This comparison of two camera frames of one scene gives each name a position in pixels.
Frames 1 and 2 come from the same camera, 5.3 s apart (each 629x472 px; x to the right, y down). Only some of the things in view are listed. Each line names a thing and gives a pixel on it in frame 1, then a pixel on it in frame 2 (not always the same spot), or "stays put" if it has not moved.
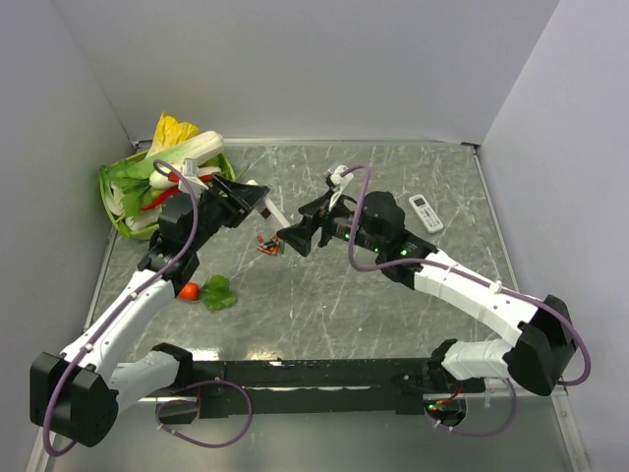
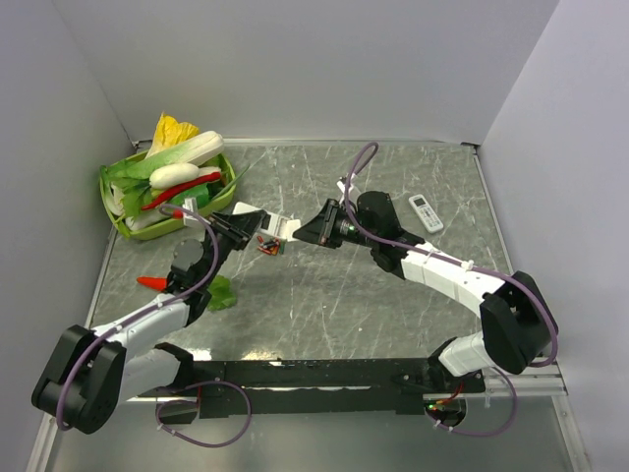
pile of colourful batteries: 273,247 stays put
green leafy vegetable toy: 127,185 stays put
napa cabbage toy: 175,141 stays put
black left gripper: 241,200 -> 238,228
